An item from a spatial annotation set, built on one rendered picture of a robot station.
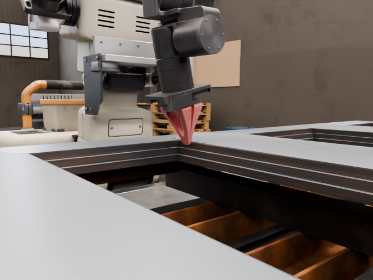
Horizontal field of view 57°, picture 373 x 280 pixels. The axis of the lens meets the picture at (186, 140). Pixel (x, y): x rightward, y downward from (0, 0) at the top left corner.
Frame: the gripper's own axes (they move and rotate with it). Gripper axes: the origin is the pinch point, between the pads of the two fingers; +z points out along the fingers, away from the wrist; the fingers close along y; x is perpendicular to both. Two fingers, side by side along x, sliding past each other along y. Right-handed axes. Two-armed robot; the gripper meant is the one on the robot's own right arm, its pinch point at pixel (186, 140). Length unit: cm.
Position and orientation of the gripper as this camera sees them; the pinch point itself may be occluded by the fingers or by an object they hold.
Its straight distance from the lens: 62.4
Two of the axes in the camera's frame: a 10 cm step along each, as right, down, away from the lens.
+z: 1.6, 9.5, 2.7
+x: -6.2, -1.1, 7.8
